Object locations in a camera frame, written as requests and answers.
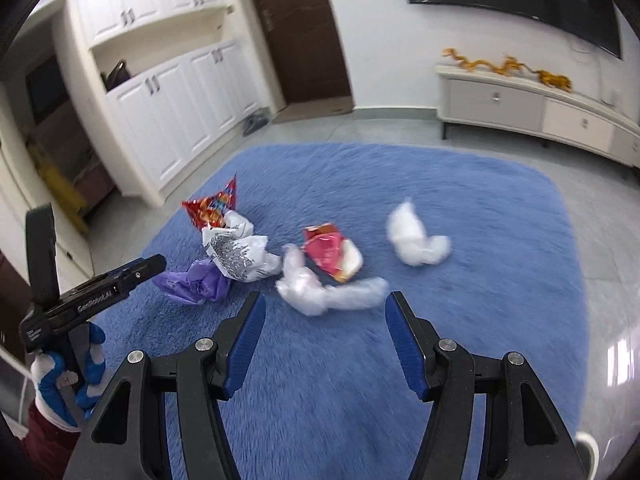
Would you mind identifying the grey slipper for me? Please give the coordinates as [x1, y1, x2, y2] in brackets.
[243, 112, 269, 136]

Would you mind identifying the brown entrance door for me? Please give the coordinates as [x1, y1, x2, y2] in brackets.
[253, 0, 352, 103]

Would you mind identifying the golden dragon figurine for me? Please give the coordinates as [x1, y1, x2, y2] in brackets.
[442, 48, 524, 76]

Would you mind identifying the purple plastic bag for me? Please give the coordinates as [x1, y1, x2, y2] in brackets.
[152, 259, 232, 306]

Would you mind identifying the golden tiger figurine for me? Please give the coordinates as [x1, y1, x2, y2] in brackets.
[535, 70, 573, 93]

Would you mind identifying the left gloved hand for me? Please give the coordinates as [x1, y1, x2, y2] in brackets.
[30, 323, 110, 434]

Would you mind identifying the blue fluffy blanket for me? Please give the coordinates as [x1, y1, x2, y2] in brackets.
[92, 142, 591, 480]

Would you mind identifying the white wall cupboard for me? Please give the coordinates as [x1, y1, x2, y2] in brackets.
[52, 0, 273, 207]

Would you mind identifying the white printed plastic bag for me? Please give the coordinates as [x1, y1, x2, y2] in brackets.
[201, 210, 282, 283]

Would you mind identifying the white tv cabinet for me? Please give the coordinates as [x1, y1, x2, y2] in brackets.
[436, 65, 639, 168]

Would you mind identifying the white tissue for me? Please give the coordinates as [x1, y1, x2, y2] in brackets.
[386, 200, 452, 266]

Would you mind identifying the white round trash bin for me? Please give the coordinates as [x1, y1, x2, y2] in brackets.
[575, 431, 600, 480]

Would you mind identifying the black bag on shelf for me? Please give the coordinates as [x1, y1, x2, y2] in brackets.
[101, 60, 131, 92]

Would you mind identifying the clear white plastic bag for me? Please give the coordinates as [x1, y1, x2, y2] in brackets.
[276, 244, 388, 316]

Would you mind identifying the red chip bag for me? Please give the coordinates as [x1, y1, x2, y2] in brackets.
[181, 177, 236, 230]

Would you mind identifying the pink white snack wrapper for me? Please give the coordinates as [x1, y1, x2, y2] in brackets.
[303, 223, 363, 284]

